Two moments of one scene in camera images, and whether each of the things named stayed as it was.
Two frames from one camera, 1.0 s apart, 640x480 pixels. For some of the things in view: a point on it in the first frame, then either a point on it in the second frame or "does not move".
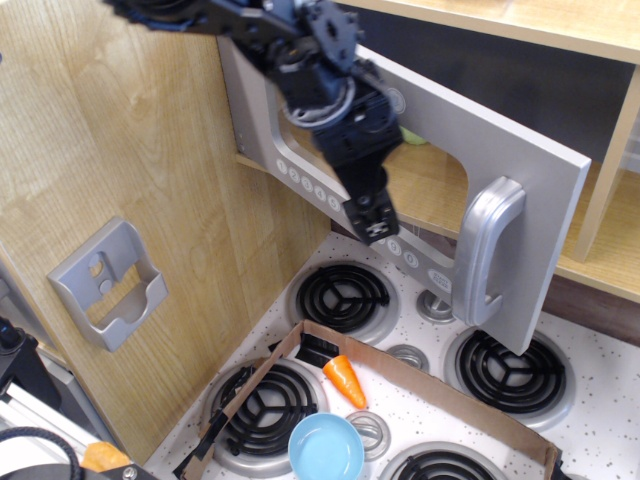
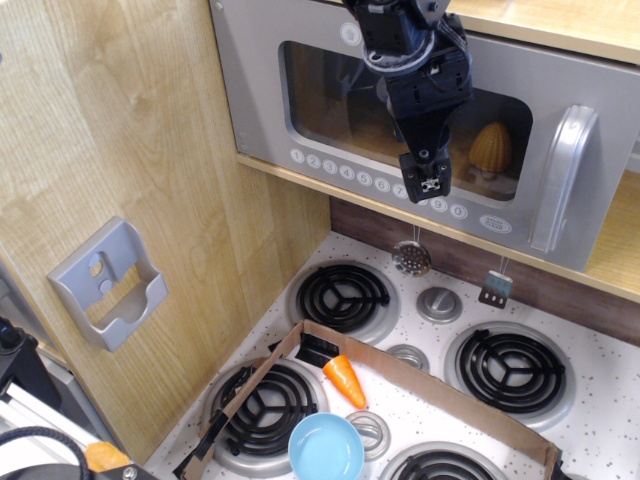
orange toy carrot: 341,371 does not move
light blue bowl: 325,446 does not move
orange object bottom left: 101,456 does not move
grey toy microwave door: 522,189 -> 544,155
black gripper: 357,127 -> 424,103
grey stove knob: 434,308 does not move
